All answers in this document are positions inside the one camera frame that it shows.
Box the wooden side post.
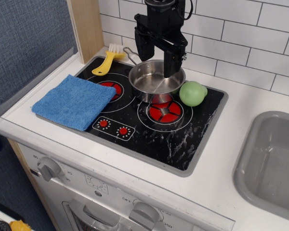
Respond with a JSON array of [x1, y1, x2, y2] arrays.
[[67, 0, 104, 64]]

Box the black cable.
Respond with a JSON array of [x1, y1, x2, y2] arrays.
[[178, 0, 194, 21]]

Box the right grey oven knob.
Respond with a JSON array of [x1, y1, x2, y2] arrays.
[[129, 202, 160, 231]]

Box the grey plastic sink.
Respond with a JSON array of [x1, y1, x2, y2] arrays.
[[234, 111, 289, 220]]

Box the left grey oven knob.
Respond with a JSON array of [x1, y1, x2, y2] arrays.
[[37, 157, 61, 181]]

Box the green toy pear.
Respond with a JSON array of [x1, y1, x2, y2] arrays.
[[173, 81, 208, 107]]

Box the silver metal pan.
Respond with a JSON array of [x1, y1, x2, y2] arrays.
[[123, 47, 185, 103]]

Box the black toy stovetop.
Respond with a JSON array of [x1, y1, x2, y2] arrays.
[[76, 57, 228, 177]]

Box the blue microfiber cloth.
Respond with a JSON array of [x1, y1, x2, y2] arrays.
[[31, 75, 116, 131]]

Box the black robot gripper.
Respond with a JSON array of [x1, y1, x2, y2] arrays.
[[134, 0, 188, 78]]

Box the yellow dish brush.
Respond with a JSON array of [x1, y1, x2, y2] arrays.
[[92, 43, 126, 76]]

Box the white toy oven front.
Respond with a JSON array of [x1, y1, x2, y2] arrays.
[[19, 145, 234, 231]]

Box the grey oven knob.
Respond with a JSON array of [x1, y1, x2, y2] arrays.
[[37, 157, 61, 181], [129, 202, 160, 231]]

